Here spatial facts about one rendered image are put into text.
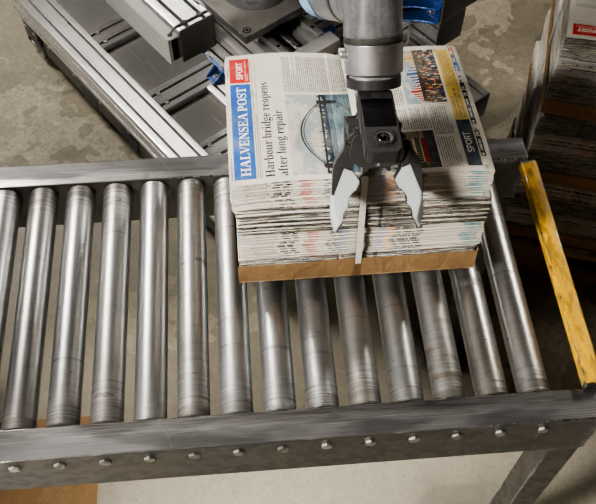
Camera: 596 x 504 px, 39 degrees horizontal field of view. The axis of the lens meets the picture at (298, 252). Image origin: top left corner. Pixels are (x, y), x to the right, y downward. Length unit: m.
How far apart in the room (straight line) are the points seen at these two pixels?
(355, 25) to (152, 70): 1.53
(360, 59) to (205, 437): 0.58
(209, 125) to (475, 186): 1.28
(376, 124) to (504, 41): 1.99
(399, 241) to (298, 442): 0.34
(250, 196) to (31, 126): 1.66
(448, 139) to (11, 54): 2.03
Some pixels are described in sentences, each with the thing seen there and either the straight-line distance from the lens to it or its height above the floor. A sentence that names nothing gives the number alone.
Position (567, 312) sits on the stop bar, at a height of 0.82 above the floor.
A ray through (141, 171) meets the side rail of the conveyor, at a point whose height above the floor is 0.80.
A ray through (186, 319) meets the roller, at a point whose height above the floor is 0.80.
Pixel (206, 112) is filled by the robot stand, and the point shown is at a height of 0.21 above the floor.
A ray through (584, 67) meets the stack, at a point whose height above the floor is 0.75.
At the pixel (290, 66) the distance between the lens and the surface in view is 1.34.
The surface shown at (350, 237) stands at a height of 0.92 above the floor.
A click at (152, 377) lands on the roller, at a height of 0.80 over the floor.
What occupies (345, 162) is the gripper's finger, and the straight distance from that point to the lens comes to 1.10.
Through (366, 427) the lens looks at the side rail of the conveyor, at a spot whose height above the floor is 0.80.
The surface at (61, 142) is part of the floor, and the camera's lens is 2.70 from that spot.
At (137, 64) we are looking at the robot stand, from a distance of 2.57.
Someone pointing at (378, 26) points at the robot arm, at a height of 1.27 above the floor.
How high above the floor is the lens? 1.96
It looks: 56 degrees down
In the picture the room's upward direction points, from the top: 1 degrees clockwise
